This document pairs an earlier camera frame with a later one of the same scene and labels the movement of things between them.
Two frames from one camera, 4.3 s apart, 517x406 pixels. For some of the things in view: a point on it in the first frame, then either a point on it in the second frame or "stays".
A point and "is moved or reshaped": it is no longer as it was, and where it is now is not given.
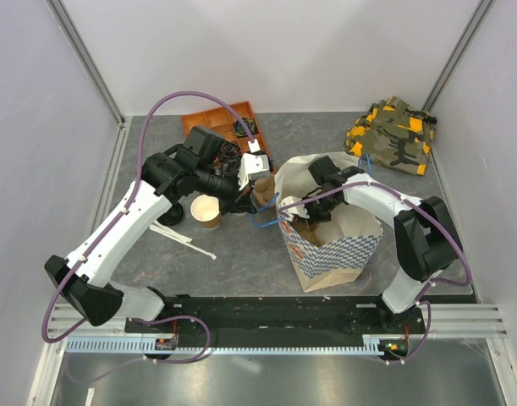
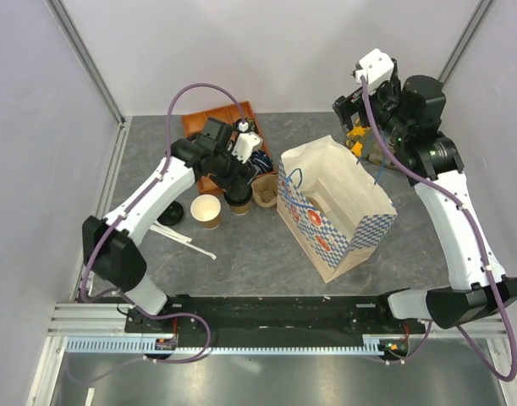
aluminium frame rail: x=464 y=320 stays
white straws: x=170 y=233 stays
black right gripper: x=312 y=218 to x=348 y=106
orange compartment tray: x=218 y=123 stays
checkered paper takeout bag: x=338 y=239 is moved or reshaped
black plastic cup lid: x=173 y=216 stays
